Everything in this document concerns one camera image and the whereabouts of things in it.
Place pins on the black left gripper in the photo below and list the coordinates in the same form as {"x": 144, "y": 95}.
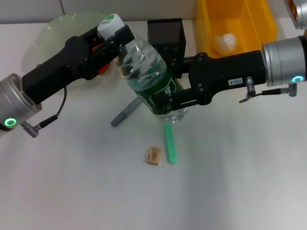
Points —
{"x": 55, "y": 69}

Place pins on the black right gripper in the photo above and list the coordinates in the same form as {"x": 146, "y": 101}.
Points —
{"x": 220, "y": 72}

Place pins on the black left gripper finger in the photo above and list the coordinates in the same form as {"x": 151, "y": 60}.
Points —
{"x": 124, "y": 34}

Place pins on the clear water bottle green label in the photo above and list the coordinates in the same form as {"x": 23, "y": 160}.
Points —
{"x": 141, "y": 64}

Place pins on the red orange fruit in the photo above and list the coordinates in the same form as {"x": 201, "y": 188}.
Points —
{"x": 105, "y": 69}

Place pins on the white paper ball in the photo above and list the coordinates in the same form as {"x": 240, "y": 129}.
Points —
{"x": 225, "y": 44}

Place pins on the pale green glass fruit plate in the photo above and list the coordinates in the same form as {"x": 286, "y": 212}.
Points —
{"x": 55, "y": 33}

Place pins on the black mesh pen holder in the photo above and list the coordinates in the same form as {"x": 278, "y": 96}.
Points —
{"x": 165, "y": 33}

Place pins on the green plastic pen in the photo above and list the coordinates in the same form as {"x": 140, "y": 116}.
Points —
{"x": 170, "y": 146}

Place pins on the grey glitter pen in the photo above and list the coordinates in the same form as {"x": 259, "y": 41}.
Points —
{"x": 124, "y": 114}

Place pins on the tan eraser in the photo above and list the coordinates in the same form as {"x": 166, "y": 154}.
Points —
{"x": 154, "y": 156}

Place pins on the yellow plastic storage bin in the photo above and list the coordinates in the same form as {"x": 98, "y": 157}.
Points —
{"x": 254, "y": 28}

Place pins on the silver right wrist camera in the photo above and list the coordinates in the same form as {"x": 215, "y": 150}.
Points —
{"x": 298, "y": 14}

